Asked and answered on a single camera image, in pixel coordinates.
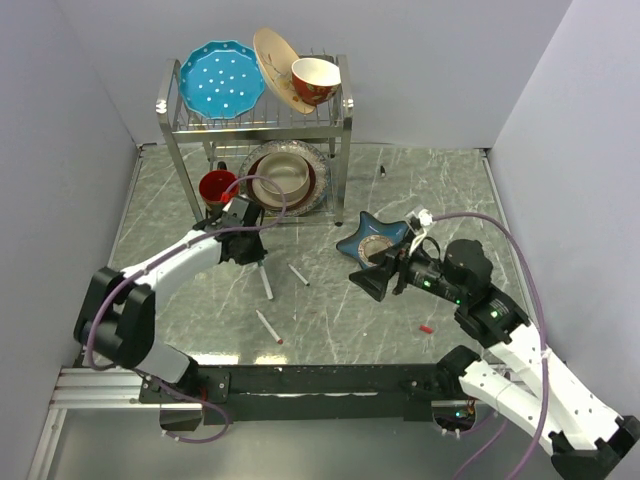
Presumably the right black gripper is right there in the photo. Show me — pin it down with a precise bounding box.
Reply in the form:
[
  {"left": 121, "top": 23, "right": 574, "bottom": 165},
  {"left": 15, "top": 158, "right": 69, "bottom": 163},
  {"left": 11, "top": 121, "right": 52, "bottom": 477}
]
[{"left": 348, "top": 229, "right": 465, "bottom": 303}]

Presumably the white pen with green tip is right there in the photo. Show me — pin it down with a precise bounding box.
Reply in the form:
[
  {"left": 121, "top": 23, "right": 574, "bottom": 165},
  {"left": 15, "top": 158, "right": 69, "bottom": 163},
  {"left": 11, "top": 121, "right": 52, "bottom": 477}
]
[{"left": 257, "top": 261, "right": 274, "bottom": 301}]

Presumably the white pen with red tip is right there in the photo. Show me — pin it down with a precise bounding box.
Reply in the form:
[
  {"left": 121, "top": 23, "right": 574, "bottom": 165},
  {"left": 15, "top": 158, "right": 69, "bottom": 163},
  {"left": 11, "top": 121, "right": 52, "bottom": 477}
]
[{"left": 256, "top": 310, "right": 283, "bottom": 345}]

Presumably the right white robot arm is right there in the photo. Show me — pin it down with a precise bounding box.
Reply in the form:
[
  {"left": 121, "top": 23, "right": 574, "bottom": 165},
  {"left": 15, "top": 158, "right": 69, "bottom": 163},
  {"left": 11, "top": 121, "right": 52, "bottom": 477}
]
[{"left": 349, "top": 239, "right": 639, "bottom": 479}]

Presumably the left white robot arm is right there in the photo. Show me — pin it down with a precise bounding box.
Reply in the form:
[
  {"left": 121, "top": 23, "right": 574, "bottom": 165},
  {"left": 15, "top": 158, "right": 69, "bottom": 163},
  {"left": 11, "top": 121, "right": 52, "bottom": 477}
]
[{"left": 73, "top": 196, "right": 266, "bottom": 402}]

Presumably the blue star-shaped dish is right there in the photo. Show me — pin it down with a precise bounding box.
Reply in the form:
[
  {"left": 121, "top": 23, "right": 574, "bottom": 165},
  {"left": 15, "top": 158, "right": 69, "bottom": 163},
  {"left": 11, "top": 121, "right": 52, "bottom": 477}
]
[{"left": 336, "top": 211, "right": 409, "bottom": 269}]

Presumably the red and black mug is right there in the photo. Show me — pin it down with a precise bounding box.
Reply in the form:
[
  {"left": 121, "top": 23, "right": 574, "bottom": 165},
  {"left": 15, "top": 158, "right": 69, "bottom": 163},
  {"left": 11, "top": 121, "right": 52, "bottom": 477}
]
[{"left": 199, "top": 169, "right": 239, "bottom": 213}]

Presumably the beige ceramic bowl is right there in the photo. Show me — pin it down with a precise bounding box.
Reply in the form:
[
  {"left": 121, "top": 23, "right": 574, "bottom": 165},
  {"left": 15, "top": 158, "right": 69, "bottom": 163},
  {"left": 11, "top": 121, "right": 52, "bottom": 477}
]
[{"left": 256, "top": 152, "right": 311, "bottom": 204}]

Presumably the steel two-tier dish rack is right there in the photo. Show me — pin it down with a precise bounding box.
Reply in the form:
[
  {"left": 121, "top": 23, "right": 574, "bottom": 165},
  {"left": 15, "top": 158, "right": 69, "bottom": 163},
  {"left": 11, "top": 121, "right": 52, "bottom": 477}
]
[{"left": 155, "top": 54, "right": 354, "bottom": 226}]

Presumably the black base bar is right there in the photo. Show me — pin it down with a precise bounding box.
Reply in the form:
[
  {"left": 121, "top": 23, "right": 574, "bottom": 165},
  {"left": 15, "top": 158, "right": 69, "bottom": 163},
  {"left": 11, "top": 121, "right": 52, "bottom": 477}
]
[{"left": 139, "top": 364, "right": 467, "bottom": 433}]

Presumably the blue polka dot plate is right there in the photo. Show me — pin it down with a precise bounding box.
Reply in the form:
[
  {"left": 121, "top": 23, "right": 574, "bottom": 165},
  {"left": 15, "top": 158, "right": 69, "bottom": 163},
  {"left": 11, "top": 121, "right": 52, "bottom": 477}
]
[{"left": 179, "top": 40, "right": 265, "bottom": 120}]

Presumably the red floral bowl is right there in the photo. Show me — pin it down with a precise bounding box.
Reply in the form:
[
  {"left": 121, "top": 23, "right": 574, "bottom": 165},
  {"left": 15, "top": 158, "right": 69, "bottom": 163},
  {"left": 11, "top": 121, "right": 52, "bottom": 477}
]
[{"left": 291, "top": 57, "right": 341, "bottom": 106}]

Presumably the cream floral plate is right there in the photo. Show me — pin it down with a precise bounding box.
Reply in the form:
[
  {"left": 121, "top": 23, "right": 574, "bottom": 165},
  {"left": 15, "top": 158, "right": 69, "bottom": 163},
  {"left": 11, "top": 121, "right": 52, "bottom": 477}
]
[{"left": 253, "top": 27, "right": 316, "bottom": 115}]

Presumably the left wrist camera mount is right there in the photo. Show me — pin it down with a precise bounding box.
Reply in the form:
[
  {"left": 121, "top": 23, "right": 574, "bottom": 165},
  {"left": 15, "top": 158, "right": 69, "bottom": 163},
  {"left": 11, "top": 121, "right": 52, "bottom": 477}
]
[{"left": 222, "top": 193, "right": 251, "bottom": 218}]

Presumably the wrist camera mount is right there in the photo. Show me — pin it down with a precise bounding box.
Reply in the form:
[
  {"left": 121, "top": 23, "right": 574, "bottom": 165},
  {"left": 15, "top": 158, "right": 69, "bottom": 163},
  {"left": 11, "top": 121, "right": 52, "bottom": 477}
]
[
  {"left": 222, "top": 193, "right": 251, "bottom": 218},
  {"left": 406, "top": 206, "right": 434, "bottom": 256}
]

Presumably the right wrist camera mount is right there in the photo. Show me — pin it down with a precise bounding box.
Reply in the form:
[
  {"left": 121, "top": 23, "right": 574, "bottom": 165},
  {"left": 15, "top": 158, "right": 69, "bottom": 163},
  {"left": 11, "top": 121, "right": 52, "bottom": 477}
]
[{"left": 406, "top": 206, "right": 434, "bottom": 256}]

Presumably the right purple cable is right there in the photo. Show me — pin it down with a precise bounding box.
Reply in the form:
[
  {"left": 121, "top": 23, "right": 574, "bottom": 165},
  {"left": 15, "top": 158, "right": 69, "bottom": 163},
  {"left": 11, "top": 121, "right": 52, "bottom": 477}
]
[{"left": 429, "top": 212, "right": 549, "bottom": 480}]

